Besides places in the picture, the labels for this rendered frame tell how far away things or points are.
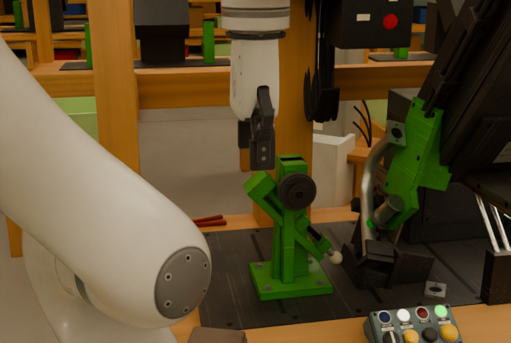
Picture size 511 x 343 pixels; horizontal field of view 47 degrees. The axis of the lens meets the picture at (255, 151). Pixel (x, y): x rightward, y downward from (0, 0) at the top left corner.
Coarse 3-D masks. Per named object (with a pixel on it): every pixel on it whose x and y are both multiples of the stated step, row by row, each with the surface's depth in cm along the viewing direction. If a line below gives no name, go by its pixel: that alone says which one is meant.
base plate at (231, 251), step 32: (320, 224) 151; (352, 224) 151; (224, 256) 134; (256, 256) 134; (448, 256) 134; (480, 256) 134; (224, 288) 121; (352, 288) 121; (384, 288) 121; (416, 288) 121; (448, 288) 121; (480, 288) 121; (224, 320) 110; (256, 320) 110; (288, 320) 110; (320, 320) 110
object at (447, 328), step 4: (448, 324) 102; (444, 328) 101; (448, 328) 101; (452, 328) 102; (444, 332) 101; (448, 332) 101; (452, 332) 101; (456, 332) 101; (444, 336) 101; (448, 336) 101; (452, 336) 101; (456, 336) 101; (448, 340) 101; (452, 340) 101
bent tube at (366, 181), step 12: (396, 132) 124; (384, 144) 124; (396, 144) 120; (372, 156) 128; (372, 168) 129; (360, 180) 131; (372, 180) 130; (360, 192) 130; (372, 192) 129; (360, 204) 128; (372, 204) 127; (360, 216) 127; (372, 228) 124
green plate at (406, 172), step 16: (416, 112) 120; (432, 112) 114; (416, 128) 119; (432, 128) 113; (416, 144) 118; (432, 144) 114; (400, 160) 122; (416, 160) 116; (432, 160) 116; (400, 176) 121; (416, 176) 115; (432, 176) 117; (448, 176) 118; (400, 192) 120
